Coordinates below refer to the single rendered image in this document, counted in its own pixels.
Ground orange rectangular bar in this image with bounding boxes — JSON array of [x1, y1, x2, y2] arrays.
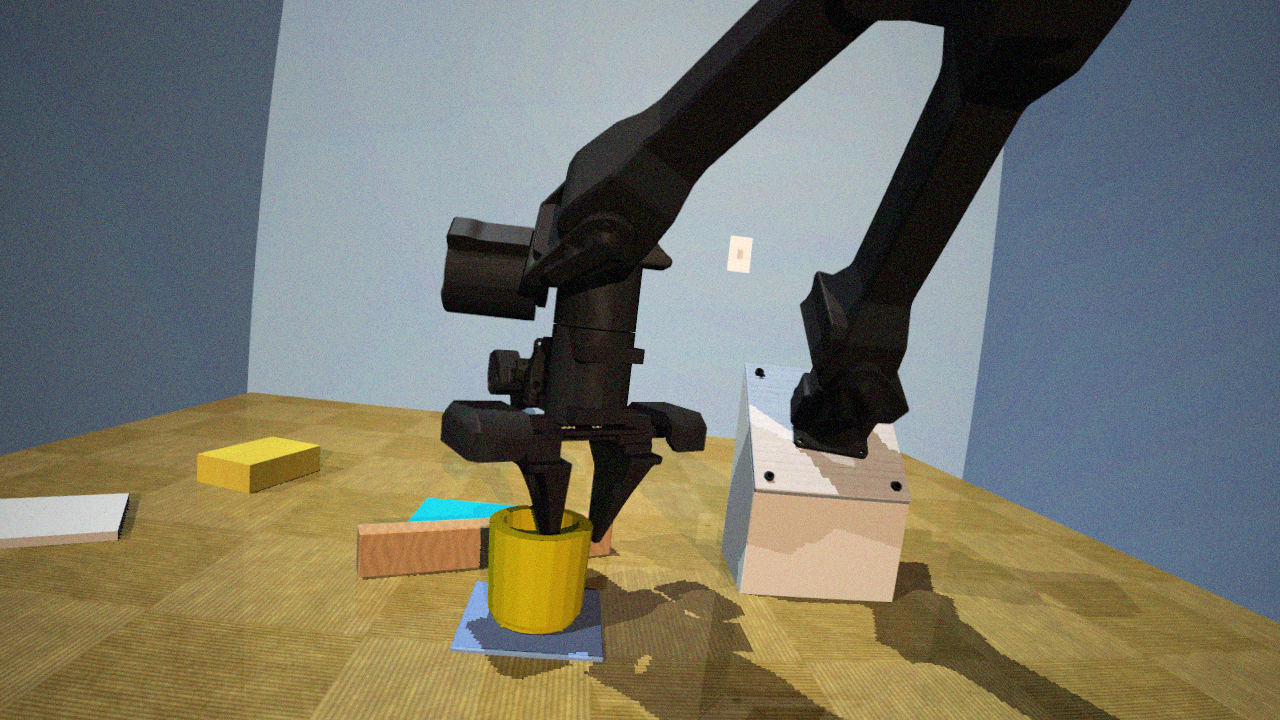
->
[[356, 518, 613, 578]]

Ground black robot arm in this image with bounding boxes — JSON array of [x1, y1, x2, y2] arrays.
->
[[442, 0, 1132, 459]]

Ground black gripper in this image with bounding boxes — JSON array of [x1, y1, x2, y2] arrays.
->
[[440, 324, 707, 544]]

